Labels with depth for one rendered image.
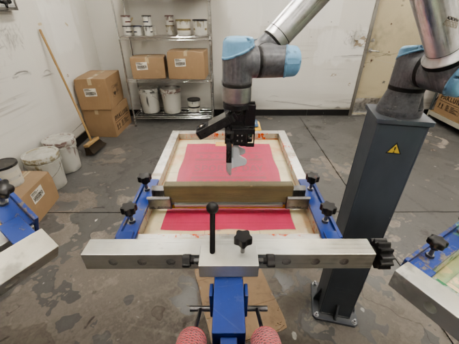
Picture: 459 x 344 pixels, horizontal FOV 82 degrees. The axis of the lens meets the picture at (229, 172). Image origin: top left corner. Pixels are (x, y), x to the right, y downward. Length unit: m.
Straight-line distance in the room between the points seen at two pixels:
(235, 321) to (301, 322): 1.25
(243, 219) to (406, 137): 0.66
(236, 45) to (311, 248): 0.50
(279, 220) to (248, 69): 0.46
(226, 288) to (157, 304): 1.28
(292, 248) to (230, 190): 0.28
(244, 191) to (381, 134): 0.56
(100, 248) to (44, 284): 1.52
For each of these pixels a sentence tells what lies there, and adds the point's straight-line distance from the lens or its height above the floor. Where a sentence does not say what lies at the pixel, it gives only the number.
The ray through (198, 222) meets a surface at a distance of 0.85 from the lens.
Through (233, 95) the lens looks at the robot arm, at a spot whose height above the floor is 1.34.
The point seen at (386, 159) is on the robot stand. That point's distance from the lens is 1.16.
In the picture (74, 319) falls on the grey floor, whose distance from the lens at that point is 1.96.
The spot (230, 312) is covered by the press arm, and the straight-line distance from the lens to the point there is 0.56.
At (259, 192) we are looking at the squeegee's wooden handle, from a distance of 0.83.
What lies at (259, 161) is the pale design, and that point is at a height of 0.96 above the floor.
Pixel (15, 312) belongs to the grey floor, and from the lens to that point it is 2.17.
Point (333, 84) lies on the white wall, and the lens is 4.78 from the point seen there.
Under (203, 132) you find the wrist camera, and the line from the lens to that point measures 0.72.
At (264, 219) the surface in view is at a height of 0.96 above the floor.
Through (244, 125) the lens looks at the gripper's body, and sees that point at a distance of 0.72.
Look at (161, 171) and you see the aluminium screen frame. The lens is 1.05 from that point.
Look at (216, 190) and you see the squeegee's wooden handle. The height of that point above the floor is 1.04.
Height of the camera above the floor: 1.52
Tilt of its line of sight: 31 degrees down
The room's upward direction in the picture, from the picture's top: straight up
